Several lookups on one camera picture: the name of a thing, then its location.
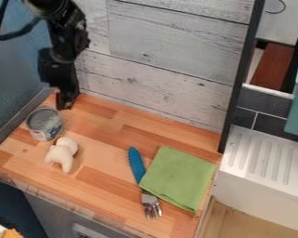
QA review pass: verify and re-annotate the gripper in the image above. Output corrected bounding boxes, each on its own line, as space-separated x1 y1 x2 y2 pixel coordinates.
36 46 84 112

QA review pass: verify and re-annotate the silver can with label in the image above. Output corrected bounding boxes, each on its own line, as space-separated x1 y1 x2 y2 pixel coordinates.
25 107 65 142

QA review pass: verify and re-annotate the white plush toy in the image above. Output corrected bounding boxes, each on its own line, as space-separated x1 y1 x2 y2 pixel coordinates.
43 136 80 175

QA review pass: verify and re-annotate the green cloth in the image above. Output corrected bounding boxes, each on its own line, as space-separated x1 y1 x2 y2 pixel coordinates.
137 146 219 215

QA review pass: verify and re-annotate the toy sink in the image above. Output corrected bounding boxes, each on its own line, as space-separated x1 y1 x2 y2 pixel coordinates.
212 83 298 234

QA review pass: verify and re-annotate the wooden box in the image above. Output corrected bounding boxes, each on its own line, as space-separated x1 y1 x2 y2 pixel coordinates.
195 196 298 238

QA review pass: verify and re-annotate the blue handled fork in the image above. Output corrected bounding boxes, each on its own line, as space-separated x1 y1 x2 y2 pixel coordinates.
126 146 165 220

